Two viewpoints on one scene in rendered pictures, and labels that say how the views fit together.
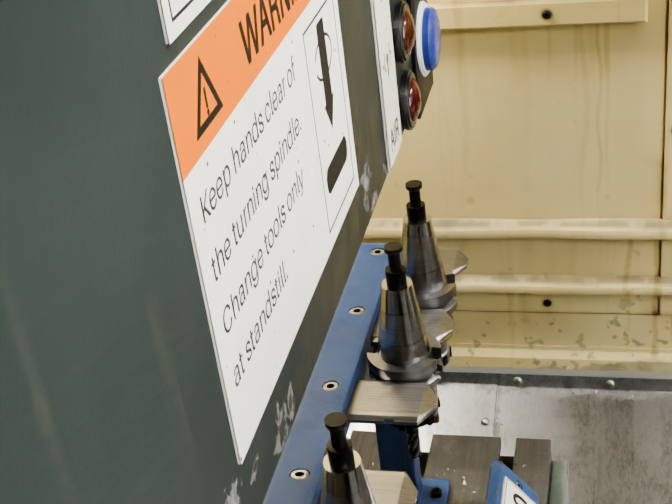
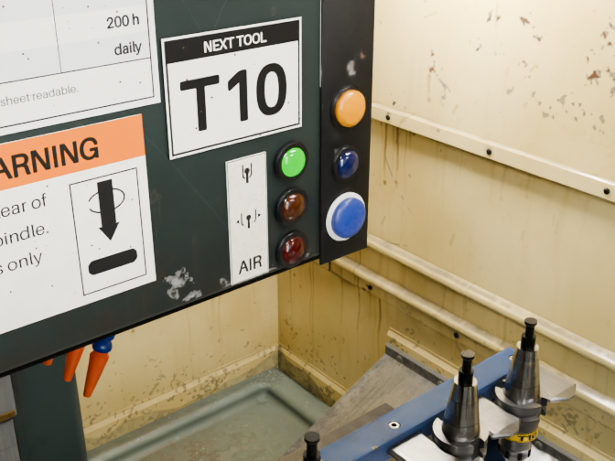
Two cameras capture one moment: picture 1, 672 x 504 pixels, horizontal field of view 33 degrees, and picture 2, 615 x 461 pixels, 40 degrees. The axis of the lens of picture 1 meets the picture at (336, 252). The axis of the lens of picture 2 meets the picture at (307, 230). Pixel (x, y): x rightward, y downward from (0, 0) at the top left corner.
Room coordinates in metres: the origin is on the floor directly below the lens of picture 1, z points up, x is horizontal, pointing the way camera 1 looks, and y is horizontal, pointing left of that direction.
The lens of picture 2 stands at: (0.06, -0.35, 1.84)
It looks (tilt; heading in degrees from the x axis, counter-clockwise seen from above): 25 degrees down; 35
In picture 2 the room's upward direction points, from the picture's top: straight up
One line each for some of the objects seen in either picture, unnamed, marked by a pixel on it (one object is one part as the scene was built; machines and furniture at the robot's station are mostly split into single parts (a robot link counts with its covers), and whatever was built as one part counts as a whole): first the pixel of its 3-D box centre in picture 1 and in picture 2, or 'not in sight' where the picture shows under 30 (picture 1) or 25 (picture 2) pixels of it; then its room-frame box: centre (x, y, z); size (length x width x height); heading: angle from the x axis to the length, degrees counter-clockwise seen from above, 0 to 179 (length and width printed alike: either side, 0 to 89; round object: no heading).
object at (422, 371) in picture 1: (405, 362); (459, 437); (0.79, -0.05, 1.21); 0.06 x 0.06 x 0.03
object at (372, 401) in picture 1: (394, 402); (426, 458); (0.74, -0.03, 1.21); 0.07 x 0.05 x 0.01; 74
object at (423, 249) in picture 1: (419, 250); (524, 369); (0.90, -0.08, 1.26); 0.04 x 0.04 x 0.07
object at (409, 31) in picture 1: (404, 32); (293, 207); (0.47, -0.04, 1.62); 0.02 x 0.01 x 0.02; 164
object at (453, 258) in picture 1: (431, 262); (547, 384); (0.95, -0.09, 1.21); 0.07 x 0.05 x 0.01; 74
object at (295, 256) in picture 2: (411, 100); (293, 250); (0.47, -0.04, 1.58); 0.02 x 0.01 x 0.02; 164
